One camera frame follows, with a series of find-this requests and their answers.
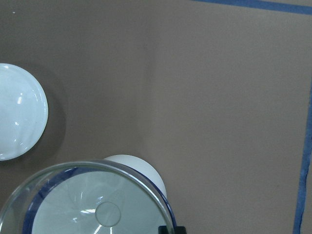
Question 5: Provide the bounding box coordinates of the white cup lid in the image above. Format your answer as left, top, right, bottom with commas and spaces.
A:
0, 63, 48, 161

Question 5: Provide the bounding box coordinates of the long blue tape strip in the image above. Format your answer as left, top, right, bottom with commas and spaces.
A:
199, 0, 312, 15

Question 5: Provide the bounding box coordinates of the crossing blue tape strip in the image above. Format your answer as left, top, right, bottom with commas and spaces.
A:
292, 85, 312, 234

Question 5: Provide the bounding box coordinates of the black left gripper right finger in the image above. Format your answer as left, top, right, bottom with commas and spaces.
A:
175, 226, 186, 234

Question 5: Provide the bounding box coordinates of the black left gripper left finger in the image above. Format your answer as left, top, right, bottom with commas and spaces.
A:
158, 226, 169, 234

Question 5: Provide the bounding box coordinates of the white enamel cup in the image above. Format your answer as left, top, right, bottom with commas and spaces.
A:
103, 155, 176, 234

